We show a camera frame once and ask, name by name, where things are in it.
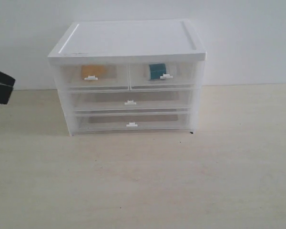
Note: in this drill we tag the yellow sponge block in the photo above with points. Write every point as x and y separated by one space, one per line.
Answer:
92 72

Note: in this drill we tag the middle wide clear drawer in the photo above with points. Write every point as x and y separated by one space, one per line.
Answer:
83 102

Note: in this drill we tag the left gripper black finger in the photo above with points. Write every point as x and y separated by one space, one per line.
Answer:
6 87

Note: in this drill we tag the teal bottle white cap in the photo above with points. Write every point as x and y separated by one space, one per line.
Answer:
162 71

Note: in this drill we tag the white plastic drawer cabinet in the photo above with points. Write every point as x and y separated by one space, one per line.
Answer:
126 43

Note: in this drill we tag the wide clear drawer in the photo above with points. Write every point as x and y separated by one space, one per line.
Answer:
83 102
151 121

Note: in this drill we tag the bottom wide clear drawer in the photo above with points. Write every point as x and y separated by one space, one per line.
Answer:
151 121

